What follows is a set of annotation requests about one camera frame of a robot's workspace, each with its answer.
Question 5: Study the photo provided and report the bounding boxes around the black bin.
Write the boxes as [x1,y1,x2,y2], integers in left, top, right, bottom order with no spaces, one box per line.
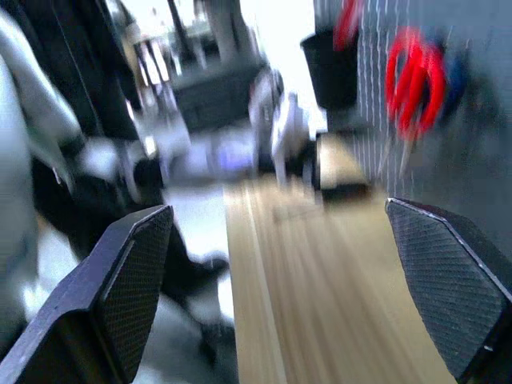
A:
[299,26,361,111]

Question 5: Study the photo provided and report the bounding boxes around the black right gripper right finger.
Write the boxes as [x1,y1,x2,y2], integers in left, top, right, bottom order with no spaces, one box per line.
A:
[385,197,512,384]

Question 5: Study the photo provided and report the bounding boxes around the silver robot torso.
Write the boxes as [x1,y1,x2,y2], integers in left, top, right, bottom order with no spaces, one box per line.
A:
[0,7,87,345]

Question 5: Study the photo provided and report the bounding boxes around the red-handled tool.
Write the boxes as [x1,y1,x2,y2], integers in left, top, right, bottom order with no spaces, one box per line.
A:
[334,0,365,51]

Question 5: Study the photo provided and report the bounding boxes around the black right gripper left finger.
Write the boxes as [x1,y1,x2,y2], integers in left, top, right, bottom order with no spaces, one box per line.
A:
[0,205,174,384]

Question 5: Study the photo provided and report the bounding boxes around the red-handled scissors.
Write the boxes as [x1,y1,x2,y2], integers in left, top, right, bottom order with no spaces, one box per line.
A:
[384,26,448,177]

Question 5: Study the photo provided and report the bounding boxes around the grey perforated pegboard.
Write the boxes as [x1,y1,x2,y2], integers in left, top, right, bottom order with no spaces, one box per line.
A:
[314,0,512,209]

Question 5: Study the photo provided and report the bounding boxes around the light wooden board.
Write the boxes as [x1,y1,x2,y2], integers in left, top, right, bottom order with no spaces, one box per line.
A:
[314,134,373,201]

